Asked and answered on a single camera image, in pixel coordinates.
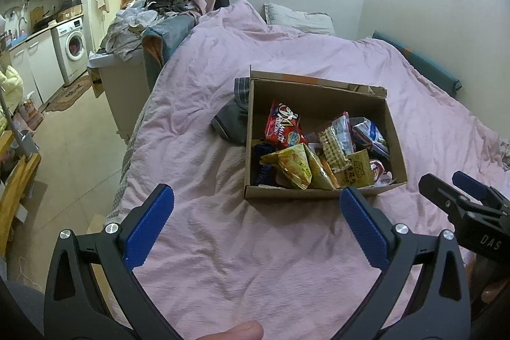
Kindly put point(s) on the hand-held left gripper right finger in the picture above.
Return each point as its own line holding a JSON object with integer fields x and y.
{"x": 364, "y": 228}

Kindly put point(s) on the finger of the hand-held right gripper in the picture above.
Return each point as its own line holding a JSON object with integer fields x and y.
{"x": 478, "y": 188}
{"x": 438, "y": 192}

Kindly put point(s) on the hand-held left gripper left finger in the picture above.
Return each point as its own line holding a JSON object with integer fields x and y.
{"x": 149, "y": 228}

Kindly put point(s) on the orange yellow packet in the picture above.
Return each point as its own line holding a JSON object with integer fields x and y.
{"x": 356, "y": 172}

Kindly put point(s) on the white orange snack packet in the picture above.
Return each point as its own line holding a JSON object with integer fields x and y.
{"x": 380, "y": 172}

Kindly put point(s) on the brown cracker packet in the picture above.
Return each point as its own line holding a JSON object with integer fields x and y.
{"x": 332, "y": 147}

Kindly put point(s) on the white blue snack packet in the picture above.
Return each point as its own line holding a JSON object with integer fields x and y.
{"x": 370, "y": 135}

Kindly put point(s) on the yellow chip bag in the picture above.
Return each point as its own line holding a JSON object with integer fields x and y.
{"x": 297, "y": 164}

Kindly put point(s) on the silver snack packet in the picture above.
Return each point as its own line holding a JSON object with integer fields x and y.
{"x": 343, "y": 129}

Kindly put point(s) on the blue snack bag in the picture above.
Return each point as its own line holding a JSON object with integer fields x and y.
{"x": 263, "y": 170}

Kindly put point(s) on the red snack bag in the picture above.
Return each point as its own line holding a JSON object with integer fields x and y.
{"x": 283, "y": 125}

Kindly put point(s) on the brown cardboard box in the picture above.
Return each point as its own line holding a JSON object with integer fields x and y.
{"x": 279, "y": 89}

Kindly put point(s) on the person's left hand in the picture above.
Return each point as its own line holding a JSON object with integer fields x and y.
{"x": 243, "y": 332}

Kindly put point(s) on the dark grey cloth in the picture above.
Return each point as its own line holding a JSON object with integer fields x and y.
{"x": 231, "y": 123}

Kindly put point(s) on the wooden chair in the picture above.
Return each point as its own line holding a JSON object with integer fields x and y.
{"x": 18, "y": 188}

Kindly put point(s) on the white storage cabinet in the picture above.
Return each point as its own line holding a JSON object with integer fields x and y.
{"x": 123, "y": 93}

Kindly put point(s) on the person's grey pants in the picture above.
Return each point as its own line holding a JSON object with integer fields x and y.
{"x": 20, "y": 312}

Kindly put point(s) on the brown patterned rug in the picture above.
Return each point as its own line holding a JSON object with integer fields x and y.
{"x": 69, "y": 93}

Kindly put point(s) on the striped grey cloth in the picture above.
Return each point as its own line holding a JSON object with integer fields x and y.
{"x": 242, "y": 91}

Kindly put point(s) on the blue denim cloth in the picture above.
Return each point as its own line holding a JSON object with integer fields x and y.
{"x": 167, "y": 35}

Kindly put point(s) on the white washing machine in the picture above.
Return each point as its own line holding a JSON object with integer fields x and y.
{"x": 71, "y": 49}

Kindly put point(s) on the white kitchen cabinet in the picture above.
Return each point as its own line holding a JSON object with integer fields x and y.
{"x": 38, "y": 65}

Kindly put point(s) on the pale yellow jacket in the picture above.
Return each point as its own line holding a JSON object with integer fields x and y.
{"x": 10, "y": 87}

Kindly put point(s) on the pile of clothes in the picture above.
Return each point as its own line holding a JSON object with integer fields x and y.
{"x": 147, "y": 11}

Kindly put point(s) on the grey pillow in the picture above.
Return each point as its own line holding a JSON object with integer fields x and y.
{"x": 299, "y": 19}

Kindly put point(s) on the teal padded bed rail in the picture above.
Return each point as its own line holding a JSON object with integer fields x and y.
{"x": 422, "y": 63}

